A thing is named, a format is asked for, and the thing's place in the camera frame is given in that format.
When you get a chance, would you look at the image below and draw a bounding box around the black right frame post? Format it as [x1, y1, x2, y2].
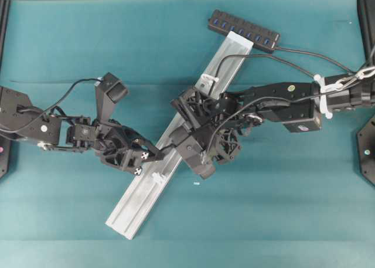
[357, 0, 374, 66]

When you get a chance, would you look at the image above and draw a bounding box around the black USB cable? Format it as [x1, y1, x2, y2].
[155, 53, 316, 151]

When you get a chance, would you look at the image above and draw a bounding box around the black hub power cable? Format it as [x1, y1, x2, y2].
[272, 45, 357, 75]

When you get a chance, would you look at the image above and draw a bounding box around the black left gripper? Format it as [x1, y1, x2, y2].
[66, 117, 169, 177]

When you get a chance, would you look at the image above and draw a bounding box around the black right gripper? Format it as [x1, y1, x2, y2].
[169, 87, 243, 164]

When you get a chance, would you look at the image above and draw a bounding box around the black frame post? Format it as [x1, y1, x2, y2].
[0, 0, 11, 87]
[357, 0, 374, 66]

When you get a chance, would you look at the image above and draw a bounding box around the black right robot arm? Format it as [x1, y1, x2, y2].
[170, 74, 374, 165]

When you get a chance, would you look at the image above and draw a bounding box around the black USB hub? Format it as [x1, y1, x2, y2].
[208, 9, 280, 54]

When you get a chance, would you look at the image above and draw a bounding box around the white top zip-tie ring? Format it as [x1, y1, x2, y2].
[199, 73, 220, 89]

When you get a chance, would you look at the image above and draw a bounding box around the white bottom zip-tie ring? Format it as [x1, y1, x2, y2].
[151, 171, 167, 185]

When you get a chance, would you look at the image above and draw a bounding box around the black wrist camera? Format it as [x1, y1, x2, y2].
[95, 72, 128, 122]
[176, 135, 216, 179]

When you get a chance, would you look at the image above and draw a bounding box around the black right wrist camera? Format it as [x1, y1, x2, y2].
[176, 135, 216, 179]

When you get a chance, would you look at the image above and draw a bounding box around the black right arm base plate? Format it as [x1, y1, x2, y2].
[356, 116, 375, 186]

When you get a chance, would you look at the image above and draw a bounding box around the white zip-tie ring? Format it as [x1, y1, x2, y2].
[199, 73, 220, 89]
[151, 171, 167, 185]

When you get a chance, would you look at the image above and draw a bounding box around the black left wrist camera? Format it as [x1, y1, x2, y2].
[95, 72, 128, 122]

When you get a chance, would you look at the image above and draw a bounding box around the black left frame post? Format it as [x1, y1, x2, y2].
[0, 0, 11, 87]

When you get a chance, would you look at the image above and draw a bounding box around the aluminium profile rail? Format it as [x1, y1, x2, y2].
[105, 32, 254, 240]

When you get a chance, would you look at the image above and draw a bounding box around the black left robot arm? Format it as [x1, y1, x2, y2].
[1, 83, 167, 175]

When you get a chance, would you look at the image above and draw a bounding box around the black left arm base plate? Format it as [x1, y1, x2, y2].
[0, 137, 12, 178]

